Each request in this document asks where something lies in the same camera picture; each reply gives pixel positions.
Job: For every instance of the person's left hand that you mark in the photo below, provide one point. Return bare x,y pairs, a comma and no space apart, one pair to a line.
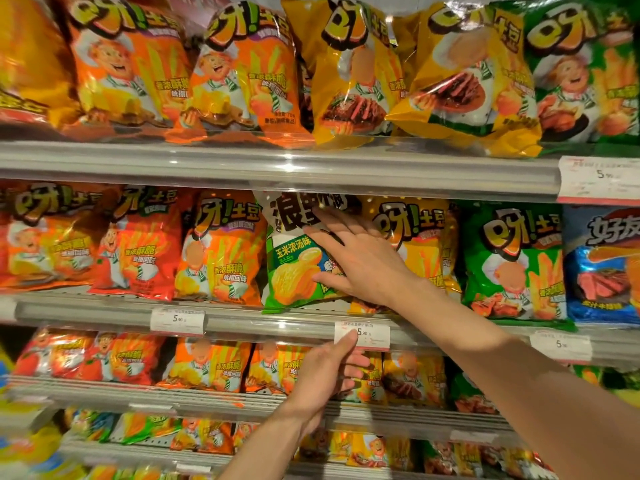
320,379

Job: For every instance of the person's right hand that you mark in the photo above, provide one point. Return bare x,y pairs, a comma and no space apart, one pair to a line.
372,267

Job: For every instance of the person's left thumb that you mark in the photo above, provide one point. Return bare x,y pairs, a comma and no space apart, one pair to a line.
342,344

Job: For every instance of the person's right thumb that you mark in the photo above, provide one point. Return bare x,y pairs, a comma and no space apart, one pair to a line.
330,279

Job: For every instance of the green white corn snack packet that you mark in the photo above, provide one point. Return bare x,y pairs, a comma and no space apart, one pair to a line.
290,264

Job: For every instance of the person's right forearm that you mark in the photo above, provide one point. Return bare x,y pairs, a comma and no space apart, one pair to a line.
525,394

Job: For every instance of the person's left forearm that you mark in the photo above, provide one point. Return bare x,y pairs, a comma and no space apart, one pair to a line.
270,447

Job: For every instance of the white paper price tag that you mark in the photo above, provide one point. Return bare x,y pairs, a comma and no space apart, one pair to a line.
600,179
372,337
561,346
177,321

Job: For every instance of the row of small snack packets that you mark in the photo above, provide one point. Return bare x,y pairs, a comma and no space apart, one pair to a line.
210,364
200,434

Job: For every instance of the red fries snack packet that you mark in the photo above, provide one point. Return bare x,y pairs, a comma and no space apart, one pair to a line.
140,244

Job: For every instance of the large yellow fries snack packet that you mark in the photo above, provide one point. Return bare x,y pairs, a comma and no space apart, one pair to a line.
350,74
465,79

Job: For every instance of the large orange fries snack packet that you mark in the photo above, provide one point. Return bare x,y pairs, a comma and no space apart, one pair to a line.
250,74
130,64

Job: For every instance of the blue snack packet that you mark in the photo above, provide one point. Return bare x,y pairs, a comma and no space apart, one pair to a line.
602,264

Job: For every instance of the large green fries snack packet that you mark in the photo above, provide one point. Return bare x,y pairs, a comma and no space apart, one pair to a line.
585,69

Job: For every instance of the pile of yellow blue packets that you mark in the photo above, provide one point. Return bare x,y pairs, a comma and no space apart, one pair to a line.
25,444

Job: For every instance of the large golden yellow snack packet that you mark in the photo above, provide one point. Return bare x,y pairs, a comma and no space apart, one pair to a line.
30,64

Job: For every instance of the grey metal shelf rail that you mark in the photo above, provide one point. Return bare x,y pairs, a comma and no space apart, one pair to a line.
200,400
250,319
150,457
280,167

